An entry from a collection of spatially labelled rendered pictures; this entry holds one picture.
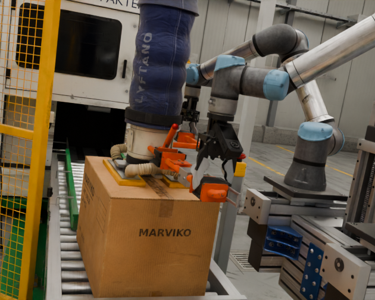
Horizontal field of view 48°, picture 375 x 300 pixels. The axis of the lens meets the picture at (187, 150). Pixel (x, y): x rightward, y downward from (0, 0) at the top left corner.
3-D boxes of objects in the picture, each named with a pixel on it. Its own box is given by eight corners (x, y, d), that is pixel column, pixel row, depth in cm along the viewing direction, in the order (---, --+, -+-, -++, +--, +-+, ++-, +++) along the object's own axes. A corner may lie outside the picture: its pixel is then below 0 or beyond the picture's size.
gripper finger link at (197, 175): (188, 184, 117) (205, 156, 117) (196, 191, 112) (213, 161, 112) (179, 180, 116) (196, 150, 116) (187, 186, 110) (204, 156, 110)
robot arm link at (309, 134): (287, 156, 152) (294, 119, 150) (301, 154, 163) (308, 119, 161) (319, 164, 145) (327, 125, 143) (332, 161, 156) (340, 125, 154)
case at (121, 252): (75, 238, 197) (85, 155, 190) (156, 238, 212) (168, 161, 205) (96, 309, 142) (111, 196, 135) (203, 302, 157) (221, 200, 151)
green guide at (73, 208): (55, 157, 351) (56, 146, 350) (68, 158, 354) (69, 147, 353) (55, 230, 202) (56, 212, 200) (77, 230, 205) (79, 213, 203)
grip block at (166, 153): (151, 163, 148) (153, 146, 147) (177, 165, 152) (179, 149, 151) (158, 169, 141) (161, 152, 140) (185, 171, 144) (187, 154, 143)
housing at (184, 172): (175, 180, 129) (178, 166, 128) (196, 181, 131) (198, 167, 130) (184, 187, 122) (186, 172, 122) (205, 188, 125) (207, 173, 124)
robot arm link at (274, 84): (294, 73, 111) (254, 67, 115) (286, 69, 101) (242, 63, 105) (288, 102, 112) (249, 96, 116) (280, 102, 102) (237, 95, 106)
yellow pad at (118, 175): (102, 163, 181) (103, 152, 180) (125, 164, 184) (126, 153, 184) (118, 186, 150) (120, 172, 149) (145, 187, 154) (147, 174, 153)
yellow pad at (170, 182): (144, 165, 188) (146, 155, 187) (165, 167, 192) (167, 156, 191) (168, 188, 157) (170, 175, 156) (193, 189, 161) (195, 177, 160)
